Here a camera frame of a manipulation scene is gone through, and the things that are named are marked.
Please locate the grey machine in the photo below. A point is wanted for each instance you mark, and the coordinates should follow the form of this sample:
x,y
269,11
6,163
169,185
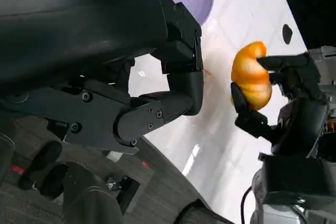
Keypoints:
x,y
326,53

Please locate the orange and white bread roll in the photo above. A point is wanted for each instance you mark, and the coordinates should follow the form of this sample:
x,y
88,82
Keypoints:
x,y
249,79

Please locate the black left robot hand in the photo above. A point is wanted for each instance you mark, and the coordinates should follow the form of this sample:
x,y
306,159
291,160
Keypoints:
x,y
78,51

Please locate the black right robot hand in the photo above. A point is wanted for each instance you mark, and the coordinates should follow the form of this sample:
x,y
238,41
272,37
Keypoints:
x,y
304,119

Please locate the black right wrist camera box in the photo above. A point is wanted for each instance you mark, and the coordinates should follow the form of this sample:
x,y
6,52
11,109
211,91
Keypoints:
x,y
296,179

